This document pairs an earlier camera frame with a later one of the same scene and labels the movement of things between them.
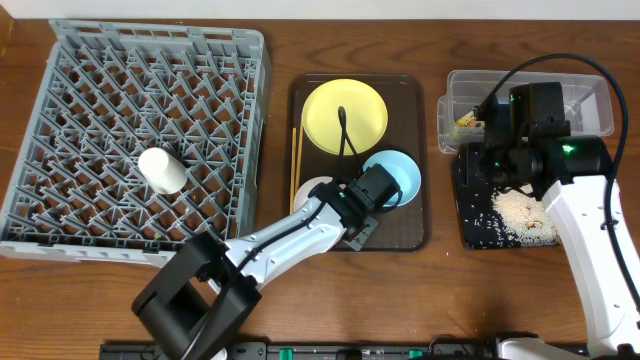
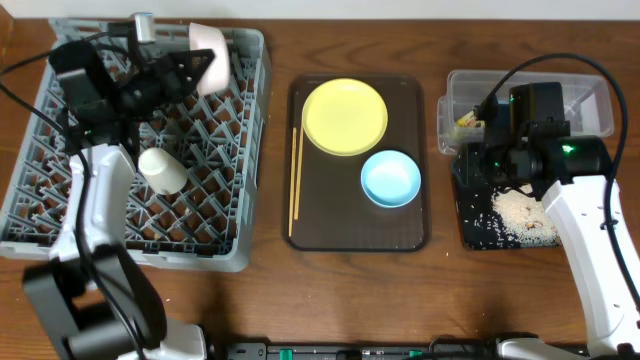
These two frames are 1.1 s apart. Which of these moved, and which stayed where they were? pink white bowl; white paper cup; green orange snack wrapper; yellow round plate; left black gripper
Moved: left black gripper; pink white bowl
Stayed: white paper cup; green orange snack wrapper; yellow round plate
